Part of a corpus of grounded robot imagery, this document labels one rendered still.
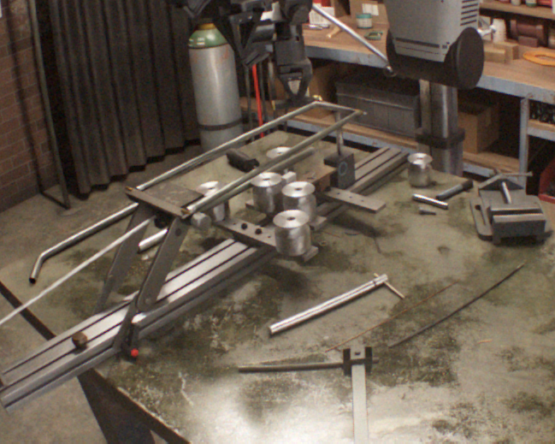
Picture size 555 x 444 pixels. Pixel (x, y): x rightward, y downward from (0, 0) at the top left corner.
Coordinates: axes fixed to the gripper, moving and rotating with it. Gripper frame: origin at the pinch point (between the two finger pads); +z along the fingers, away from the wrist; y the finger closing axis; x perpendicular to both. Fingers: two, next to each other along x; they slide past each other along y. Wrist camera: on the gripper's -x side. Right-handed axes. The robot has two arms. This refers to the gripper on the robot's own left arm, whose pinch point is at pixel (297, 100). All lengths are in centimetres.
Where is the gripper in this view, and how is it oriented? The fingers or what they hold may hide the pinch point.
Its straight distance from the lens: 132.2
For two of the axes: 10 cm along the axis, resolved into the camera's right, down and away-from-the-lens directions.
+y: 0.7, 4.2, -9.0
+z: 1.1, 9.0, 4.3
